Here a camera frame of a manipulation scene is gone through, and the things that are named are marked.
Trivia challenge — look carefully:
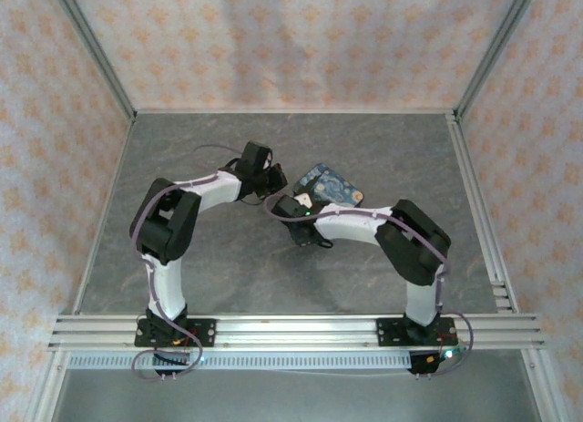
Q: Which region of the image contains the blue starry night box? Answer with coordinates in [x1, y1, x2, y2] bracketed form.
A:
[291, 162, 365, 210]

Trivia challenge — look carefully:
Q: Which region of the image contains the thin metal edge strip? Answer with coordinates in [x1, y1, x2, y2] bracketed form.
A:
[72, 116, 137, 314]
[134, 107, 456, 117]

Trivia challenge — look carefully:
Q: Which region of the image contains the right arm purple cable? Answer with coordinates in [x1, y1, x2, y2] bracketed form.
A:
[263, 193, 477, 378]

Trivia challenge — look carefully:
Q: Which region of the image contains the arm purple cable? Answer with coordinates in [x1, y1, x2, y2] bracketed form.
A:
[128, 143, 250, 383]
[263, 193, 477, 378]

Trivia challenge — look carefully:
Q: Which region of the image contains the wide aluminium frame rail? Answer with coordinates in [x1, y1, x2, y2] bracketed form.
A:
[48, 313, 546, 352]

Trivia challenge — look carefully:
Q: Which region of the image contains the perforated grey cable tray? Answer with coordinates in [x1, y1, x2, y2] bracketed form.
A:
[66, 351, 414, 372]

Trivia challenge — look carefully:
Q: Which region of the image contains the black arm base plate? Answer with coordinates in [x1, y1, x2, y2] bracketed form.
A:
[376, 316, 456, 349]
[135, 318, 217, 349]

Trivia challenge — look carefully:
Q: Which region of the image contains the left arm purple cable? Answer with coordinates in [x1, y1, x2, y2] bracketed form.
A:
[128, 143, 250, 383]

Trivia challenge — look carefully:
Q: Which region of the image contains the aluminium side frame rail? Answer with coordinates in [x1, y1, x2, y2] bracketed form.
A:
[447, 113, 519, 314]

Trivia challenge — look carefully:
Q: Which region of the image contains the aluminium frame corner post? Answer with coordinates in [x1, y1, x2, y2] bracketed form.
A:
[454, 0, 542, 121]
[48, 0, 138, 122]

